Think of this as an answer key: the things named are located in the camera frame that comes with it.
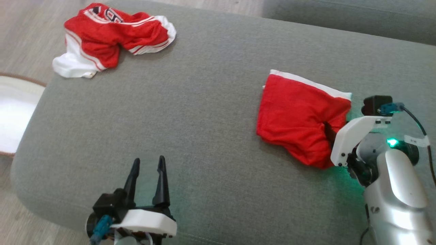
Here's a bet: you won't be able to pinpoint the blue right camera connector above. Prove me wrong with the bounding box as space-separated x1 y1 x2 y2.
379 102 405 116

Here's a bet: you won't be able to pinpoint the white right cable label tag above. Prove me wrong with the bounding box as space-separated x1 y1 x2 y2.
404 135 431 148

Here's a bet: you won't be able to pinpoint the red white shorts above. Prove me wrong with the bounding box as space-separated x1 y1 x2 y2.
256 69 353 169

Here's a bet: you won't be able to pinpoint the grey sofa seat cushion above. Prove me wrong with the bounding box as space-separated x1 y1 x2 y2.
10 0 436 245

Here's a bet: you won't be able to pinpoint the blue camera connector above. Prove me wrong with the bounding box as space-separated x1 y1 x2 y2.
90 214 113 244
379 102 405 116

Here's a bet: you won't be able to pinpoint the grey adjacent sofa cushion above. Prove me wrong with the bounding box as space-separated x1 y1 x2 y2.
262 0 436 46

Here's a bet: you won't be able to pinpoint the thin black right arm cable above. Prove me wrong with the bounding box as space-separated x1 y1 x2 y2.
400 105 436 187

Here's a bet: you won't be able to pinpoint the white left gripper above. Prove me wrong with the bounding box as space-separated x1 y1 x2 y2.
110 156 178 239

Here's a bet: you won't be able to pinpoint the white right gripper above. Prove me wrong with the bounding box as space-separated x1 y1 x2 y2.
324 116 393 167

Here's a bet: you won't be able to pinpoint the white laundry basket brown rim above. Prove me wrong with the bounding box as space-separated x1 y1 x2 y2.
0 72 47 158

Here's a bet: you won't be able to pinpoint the blue left camera connector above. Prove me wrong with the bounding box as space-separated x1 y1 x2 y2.
90 214 113 244

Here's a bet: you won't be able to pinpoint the red Bulls 23 jersey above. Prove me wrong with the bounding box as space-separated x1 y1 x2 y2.
52 3 177 79

